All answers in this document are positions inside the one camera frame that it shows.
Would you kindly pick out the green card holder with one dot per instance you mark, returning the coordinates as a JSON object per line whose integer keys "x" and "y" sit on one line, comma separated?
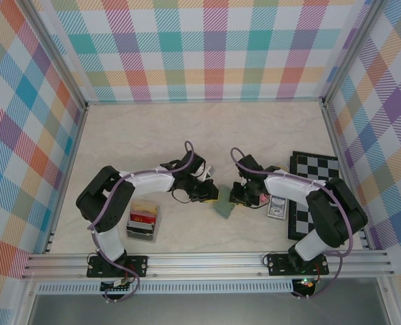
{"x": 225, "y": 208}

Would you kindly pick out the clear acrylic card box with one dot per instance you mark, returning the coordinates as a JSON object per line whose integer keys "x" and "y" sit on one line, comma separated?
{"x": 153, "y": 233}

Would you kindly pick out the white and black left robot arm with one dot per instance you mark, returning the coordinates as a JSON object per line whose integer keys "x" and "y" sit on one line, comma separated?
{"x": 146, "y": 184}

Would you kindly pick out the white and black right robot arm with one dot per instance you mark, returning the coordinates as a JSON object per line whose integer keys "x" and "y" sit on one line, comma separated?
{"x": 288, "y": 186}

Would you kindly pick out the blue playing card deck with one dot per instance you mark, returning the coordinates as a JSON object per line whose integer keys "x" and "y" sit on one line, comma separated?
{"x": 277, "y": 208}

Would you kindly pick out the tan credit card stack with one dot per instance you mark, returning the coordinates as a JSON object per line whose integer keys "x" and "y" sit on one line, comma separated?
{"x": 144, "y": 206}

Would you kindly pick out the red credit card stack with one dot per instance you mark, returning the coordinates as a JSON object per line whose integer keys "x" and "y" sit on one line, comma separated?
{"x": 142, "y": 219}

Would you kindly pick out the black credit card stack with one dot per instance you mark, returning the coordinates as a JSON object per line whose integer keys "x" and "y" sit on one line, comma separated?
{"x": 139, "y": 232}

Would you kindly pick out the black and grey chessboard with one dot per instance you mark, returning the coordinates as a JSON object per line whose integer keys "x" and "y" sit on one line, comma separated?
{"x": 317, "y": 164}

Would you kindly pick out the aluminium front frame rail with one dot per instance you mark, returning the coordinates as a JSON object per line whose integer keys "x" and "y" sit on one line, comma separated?
{"x": 204, "y": 265}

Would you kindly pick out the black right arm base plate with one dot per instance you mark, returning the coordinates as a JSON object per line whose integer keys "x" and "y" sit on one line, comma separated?
{"x": 278, "y": 264}

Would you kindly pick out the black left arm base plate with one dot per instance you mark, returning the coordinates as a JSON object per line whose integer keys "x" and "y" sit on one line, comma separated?
{"x": 139, "y": 265}

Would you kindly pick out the aluminium back frame rail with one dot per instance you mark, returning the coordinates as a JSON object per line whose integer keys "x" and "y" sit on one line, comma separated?
{"x": 204, "y": 101}

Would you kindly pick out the aluminium side frame rail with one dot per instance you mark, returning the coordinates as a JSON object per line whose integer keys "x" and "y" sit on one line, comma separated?
{"x": 346, "y": 176}
{"x": 65, "y": 183}

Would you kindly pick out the aluminium frame post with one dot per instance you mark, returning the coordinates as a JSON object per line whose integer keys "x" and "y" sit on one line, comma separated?
{"x": 56, "y": 50}
{"x": 351, "y": 50}

